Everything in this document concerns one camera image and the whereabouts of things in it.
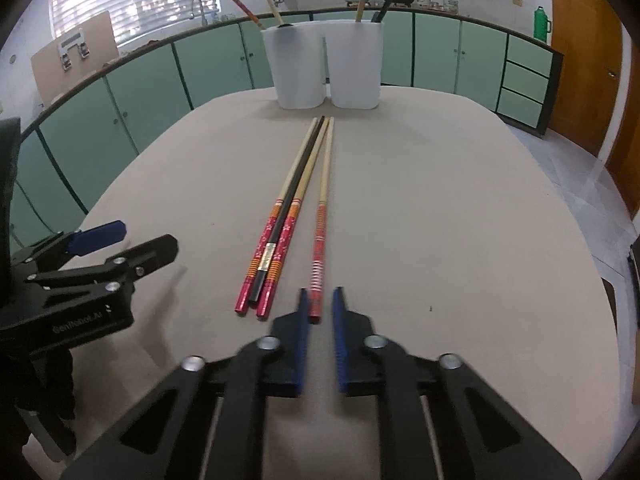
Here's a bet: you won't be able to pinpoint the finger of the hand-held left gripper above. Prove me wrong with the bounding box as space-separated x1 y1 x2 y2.
10 219 128 275
24 233 180 307

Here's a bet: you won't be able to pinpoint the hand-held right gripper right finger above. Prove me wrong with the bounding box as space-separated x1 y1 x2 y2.
332 286 583 480

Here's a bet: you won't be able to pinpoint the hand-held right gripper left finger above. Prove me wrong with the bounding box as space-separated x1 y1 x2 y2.
60 287 310 480

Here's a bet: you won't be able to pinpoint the red striped bamboo chopstick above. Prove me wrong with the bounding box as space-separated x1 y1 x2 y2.
309 120 335 323

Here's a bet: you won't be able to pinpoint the white double utensil holder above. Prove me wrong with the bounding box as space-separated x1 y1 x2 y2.
261 19 385 110

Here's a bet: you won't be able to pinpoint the green base cabinets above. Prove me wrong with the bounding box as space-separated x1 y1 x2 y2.
10 7 563 256

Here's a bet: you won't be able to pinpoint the brown cardboard board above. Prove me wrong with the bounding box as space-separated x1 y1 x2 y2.
30 10 121 103

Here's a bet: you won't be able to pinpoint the white clamp device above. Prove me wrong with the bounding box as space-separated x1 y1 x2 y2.
57 30 91 73

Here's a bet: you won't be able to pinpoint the white window blinds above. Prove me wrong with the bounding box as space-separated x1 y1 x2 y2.
49 0 221 43

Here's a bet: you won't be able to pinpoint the green cabinet drawer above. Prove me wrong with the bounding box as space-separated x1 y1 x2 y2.
505 34 555 80
496 87 545 128
501 62 550 106

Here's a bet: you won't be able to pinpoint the dark glass cabinet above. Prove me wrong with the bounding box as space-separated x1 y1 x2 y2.
627 240 640 331

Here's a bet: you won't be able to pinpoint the wooden door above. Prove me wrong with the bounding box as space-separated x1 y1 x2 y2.
547 0 626 158
604 25 640 221

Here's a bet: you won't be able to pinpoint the green thermos flask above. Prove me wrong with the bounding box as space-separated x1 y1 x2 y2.
532 6 553 43

